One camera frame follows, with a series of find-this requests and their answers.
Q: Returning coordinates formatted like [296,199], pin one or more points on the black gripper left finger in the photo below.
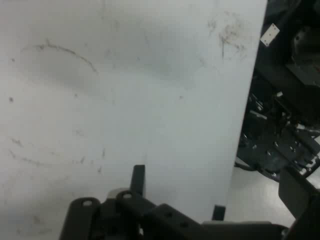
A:
[130,217]

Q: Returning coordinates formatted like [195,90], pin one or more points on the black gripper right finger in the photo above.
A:
[306,212]

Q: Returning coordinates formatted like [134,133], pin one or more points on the black machine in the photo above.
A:
[275,140]

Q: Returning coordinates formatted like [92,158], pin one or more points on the black tape marker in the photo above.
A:
[219,213]

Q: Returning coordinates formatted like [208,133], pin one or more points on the small white perforated plate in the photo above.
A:
[270,35]

